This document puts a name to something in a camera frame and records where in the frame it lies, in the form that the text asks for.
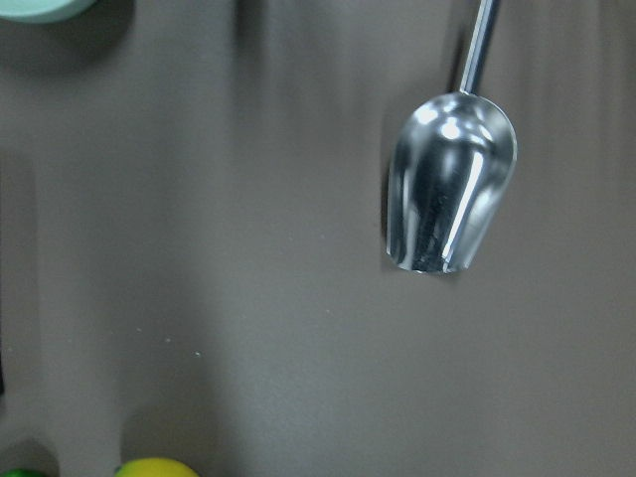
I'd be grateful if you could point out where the metal ice scoop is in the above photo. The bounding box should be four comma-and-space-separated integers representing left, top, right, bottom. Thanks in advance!
386, 1, 518, 274

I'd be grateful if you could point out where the yellow lemon outer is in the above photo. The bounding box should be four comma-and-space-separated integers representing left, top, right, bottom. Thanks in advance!
113, 457, 199, 477

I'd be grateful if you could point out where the mint green bowl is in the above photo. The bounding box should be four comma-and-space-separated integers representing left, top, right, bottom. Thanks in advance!
0, 0, 95, 24

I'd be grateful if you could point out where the green lime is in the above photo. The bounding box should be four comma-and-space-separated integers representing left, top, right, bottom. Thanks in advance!
0, 468, 47, 477

